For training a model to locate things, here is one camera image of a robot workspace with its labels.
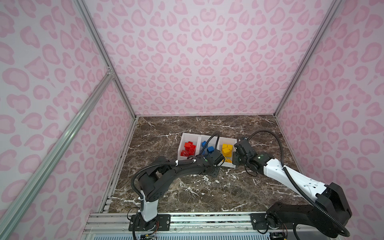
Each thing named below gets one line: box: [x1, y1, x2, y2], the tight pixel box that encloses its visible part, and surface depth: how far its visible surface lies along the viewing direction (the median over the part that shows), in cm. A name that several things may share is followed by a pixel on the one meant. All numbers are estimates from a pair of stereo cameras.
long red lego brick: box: [180, 141, 197, 157], surface depth 98 cm
